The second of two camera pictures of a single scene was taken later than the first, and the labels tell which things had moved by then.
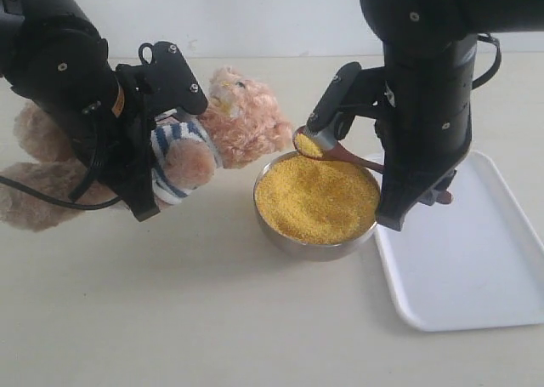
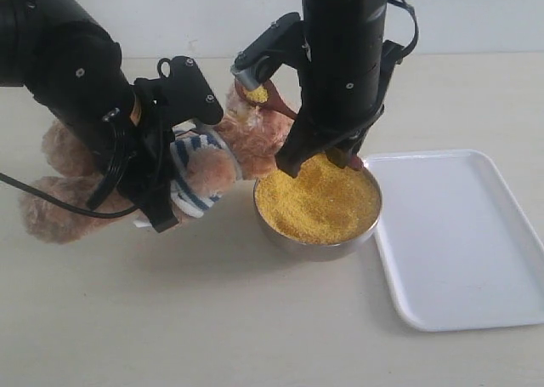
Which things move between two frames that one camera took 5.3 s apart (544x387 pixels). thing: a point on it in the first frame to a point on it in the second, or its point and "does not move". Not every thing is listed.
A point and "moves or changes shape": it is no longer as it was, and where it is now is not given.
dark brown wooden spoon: (307, 149) moves or changes shape
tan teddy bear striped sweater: (241, 122) moves or changes shape
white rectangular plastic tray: (474, 263) does not move
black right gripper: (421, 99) to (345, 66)
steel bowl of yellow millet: (315, 208) does not move
